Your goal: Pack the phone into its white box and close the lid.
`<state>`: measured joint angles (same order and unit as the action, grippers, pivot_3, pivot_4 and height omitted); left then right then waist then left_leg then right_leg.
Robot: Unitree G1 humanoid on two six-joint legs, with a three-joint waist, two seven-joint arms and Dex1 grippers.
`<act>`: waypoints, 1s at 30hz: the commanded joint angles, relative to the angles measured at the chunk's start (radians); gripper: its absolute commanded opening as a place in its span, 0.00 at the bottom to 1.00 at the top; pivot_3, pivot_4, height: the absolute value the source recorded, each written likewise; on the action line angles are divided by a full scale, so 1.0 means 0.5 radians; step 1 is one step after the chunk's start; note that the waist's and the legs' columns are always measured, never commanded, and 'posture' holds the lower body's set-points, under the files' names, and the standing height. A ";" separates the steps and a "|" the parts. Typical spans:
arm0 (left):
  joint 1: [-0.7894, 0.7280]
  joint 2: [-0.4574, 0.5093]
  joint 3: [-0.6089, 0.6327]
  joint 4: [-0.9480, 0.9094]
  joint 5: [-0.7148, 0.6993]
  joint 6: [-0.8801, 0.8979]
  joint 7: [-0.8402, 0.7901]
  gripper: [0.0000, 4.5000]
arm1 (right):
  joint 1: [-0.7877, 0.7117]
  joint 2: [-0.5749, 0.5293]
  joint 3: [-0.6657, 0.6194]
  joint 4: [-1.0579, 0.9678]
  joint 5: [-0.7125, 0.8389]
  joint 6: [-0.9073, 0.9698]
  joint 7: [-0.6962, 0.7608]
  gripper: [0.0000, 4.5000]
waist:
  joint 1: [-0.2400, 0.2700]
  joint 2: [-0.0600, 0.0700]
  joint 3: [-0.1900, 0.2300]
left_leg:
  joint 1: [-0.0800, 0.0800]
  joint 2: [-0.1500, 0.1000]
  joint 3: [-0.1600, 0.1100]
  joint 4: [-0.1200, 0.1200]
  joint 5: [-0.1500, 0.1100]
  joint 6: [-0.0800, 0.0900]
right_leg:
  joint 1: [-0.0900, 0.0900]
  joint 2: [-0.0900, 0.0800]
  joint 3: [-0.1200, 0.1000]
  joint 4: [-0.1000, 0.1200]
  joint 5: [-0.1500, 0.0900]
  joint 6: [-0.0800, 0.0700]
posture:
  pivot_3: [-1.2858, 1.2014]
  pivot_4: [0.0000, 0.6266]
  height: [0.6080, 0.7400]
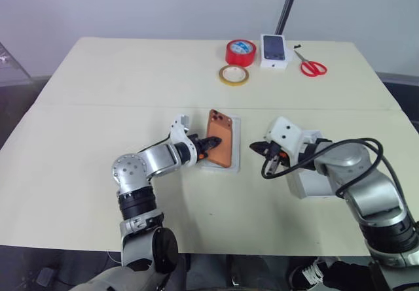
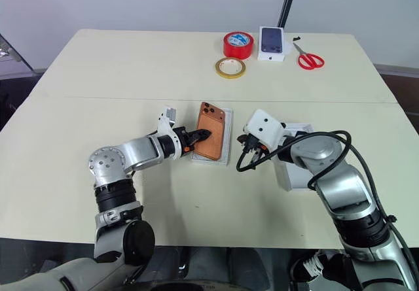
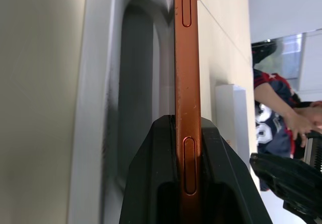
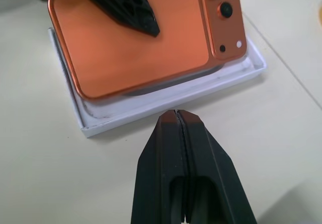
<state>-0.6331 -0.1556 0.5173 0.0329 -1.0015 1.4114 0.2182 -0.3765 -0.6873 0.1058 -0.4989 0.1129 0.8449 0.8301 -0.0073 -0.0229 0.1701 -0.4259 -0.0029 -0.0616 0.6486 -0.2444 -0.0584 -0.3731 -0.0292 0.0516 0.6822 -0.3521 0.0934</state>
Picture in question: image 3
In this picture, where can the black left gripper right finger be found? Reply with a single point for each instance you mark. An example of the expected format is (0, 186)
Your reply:
(226, 183)

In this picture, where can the white phone box base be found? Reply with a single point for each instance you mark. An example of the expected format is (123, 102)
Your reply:
(100, 83)

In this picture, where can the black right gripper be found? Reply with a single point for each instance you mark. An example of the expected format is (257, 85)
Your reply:
(299, 198)

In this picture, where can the orange smartphone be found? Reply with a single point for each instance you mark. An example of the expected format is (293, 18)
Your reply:
(187, 70)

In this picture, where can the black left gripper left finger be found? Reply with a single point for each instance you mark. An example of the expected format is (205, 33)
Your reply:
(148, 173)

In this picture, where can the white box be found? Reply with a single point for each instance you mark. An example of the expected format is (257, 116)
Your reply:
(231, 118)

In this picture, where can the bystander bare hand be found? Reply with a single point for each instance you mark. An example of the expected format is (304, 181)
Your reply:
(300, 125)

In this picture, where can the person in navy football jersey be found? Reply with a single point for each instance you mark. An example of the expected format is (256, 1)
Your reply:
(271, 123)

